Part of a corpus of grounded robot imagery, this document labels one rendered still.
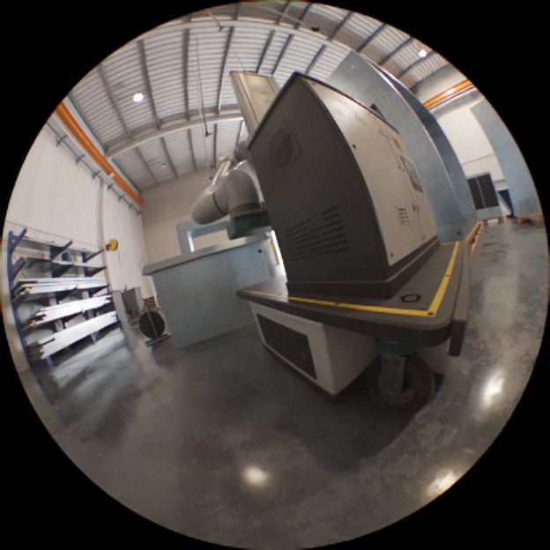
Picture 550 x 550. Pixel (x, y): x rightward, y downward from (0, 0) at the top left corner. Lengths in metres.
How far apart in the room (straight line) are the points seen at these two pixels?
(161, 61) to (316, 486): 8.46
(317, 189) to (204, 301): 1.11
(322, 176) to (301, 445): 0.59
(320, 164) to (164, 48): 7.75
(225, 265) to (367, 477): 1.32
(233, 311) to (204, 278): 0.32
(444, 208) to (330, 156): 1.95
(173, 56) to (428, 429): 8.42
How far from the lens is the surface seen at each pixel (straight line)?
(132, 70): 8.22
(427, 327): 0.21
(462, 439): 0.51
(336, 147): 0.34
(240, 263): 1.31
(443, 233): 2.24
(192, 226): 3.35
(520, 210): 5.80
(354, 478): 0.44
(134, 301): 7.65
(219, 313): 1.31
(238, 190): 0.79
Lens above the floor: 0.43
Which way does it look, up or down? 5 degrees down
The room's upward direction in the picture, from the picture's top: 16 degrees counter-clockwise
